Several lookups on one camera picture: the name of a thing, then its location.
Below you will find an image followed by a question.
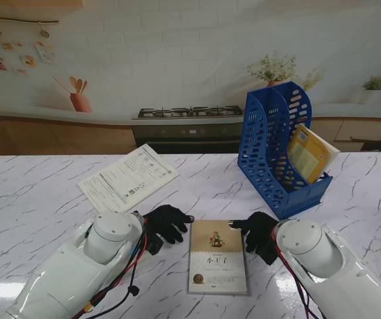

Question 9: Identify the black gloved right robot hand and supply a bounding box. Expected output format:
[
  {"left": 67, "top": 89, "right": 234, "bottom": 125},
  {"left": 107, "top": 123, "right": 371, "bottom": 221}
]
[{"left": 228, "top": 211, "right": 281, "bottom": 266}]

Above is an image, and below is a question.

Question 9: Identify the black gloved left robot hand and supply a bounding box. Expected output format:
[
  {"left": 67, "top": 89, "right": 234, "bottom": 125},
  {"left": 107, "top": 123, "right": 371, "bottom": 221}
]
[{"left": 143, "top": 205, "right": 195, "bottom": 246}]

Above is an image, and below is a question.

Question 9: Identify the beige Little Prince book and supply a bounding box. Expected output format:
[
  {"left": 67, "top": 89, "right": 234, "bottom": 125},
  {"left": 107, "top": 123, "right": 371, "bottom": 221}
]
[{"left": 188, "top": 219, "right": 248, "bottom": 295}]

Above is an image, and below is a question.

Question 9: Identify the yellow cover book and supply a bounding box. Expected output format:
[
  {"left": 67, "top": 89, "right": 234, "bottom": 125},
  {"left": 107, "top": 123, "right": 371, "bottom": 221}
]
[{"left": 287, "top": 123, "right": 341, "bottom": 184}]

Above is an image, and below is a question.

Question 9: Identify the white printed paper sheet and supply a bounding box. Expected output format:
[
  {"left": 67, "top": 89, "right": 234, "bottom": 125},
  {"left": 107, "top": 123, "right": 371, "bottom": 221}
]
[{"left": 77, "top": 143, "right": 181, "bottom": 213}]

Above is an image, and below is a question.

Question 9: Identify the blue perforated plastic file rack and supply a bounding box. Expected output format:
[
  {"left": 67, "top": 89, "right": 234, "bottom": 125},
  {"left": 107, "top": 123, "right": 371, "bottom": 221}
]
[{"left": 237, "top": 81, "right": 334, "bottom": 221}]

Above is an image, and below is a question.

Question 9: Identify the large illustrated picture book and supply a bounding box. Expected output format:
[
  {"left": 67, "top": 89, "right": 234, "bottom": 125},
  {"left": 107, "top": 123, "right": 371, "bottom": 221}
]
[{"left": 0, "top": 0, "right": 381, "bottom": 163}]

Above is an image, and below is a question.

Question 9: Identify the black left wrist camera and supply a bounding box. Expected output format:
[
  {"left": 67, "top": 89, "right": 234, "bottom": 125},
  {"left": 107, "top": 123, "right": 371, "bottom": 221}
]
[{"left": 143, "top": 232, "right": 164, "bottom": 256}]

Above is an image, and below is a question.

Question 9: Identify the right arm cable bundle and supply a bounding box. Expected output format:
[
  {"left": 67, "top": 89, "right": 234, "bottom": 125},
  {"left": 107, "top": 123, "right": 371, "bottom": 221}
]
[{"left": 269, "top": 232, "right": 324, "bottom": 319}]

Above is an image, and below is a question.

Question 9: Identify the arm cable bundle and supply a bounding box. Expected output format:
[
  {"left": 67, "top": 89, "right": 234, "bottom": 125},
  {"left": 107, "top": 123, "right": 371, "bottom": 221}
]
[
  {"left": 74, "top": 219, "right": 155, "bottom": 319},
  {"left": 269, "top": 232, "right": 324, "bottom": 319}
]

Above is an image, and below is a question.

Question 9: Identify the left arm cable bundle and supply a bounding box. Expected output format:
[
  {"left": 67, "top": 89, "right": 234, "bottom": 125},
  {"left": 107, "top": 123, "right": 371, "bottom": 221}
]
[{"left": 74, "top": 219, "right": 155, "bottom": 319}]

